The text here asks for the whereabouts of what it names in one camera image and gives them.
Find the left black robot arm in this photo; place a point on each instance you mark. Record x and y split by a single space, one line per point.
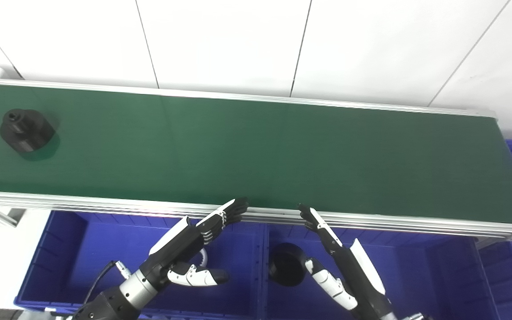
114 302

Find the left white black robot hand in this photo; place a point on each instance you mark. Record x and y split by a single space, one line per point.
174 251

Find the green conveyor belt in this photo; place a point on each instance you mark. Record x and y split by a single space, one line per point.
105 203
260 155

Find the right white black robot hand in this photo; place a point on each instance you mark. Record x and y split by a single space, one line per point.
362 284

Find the black round stepped part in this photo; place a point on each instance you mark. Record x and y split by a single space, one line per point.
27 133
285 266

